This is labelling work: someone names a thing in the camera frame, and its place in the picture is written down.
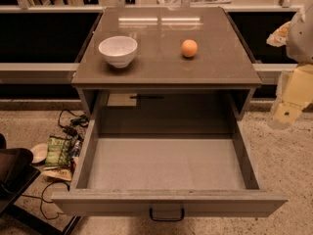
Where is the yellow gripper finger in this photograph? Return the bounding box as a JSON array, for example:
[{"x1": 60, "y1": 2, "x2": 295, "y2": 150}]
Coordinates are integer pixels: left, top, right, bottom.
[
  {"x1": 266, "y1": 22, "x2": 291, "y2": 47},
  {"x1": 268, "y1": 64, "x2": 313, "y2": 130}
]

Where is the orange fruit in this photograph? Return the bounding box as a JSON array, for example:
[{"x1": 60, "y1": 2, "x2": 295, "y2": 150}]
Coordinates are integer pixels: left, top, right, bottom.
[{"x1": 181, "y1": 39, "x2": 198, "y2": 58}]

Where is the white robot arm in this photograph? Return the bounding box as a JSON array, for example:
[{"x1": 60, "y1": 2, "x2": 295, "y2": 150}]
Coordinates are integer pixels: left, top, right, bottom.
[{"x1": 266, "y1": 5, "x2": 313, "y2": 129}]

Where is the grey cabinet with glossy top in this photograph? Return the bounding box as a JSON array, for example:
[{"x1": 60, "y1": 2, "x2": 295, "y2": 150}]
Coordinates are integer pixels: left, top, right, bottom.
[{"x1": 72, "y1": 7, "x2": 261, "y2": 118}]

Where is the open grey top drawer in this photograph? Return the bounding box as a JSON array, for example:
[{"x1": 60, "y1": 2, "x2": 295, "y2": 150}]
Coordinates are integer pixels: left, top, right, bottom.
[{"x1": 52, "y1": 91, "x2": 287, "y2": 218}]

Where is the white ceramic bowl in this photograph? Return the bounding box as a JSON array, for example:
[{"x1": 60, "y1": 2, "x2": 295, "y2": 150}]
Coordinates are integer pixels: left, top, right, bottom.
[{"x1": 98, "y1": 36, "x2": 138, "y2": 69}]

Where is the blue snack wrapper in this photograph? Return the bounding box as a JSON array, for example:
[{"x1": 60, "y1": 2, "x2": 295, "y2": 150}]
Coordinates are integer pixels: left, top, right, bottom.
[{"x1": 70, "y1": 139, "x2": 81, "y2": 158}]

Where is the yellow snack bag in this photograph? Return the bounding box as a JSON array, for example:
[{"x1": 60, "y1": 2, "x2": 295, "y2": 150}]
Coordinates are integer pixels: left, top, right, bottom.
[{"x1": 42, "y1": 168, "x2": 72, "y2": 181}]

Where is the green chip bag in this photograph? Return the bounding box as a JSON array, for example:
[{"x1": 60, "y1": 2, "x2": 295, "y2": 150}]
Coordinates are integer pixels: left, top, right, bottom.
[{"x1": 45, "y1": 136, "x2": 71, "y2": 169}]

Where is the small white plate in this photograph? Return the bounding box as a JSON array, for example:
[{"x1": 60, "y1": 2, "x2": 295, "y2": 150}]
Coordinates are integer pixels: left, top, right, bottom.
[{"x1": 30, "y1": 143, "x2": 48, "y2": 164}]

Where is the black chair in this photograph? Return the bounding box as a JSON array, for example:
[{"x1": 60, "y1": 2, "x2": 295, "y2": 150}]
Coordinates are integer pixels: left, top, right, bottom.
[{"x1": 0, "y1": 134, "x2": 80, "y2": 235}]

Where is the black drawer handle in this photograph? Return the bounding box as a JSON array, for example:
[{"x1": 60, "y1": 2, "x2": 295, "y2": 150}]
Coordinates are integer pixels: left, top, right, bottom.
[{"x1": 149, "y1": 208, "x2": 185, "y2": 222}]

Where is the black power adapter cable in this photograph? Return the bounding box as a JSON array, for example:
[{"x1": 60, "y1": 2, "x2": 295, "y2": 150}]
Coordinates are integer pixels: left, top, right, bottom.
[{"x1": 57, "y1": 109, "x2": 90, "y2": 138}]

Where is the black cable on floor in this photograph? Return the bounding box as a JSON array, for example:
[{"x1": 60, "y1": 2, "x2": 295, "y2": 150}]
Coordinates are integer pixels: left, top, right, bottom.
[{"x1": 20, "y1": 180, "x2": 71, "y2": 221}]

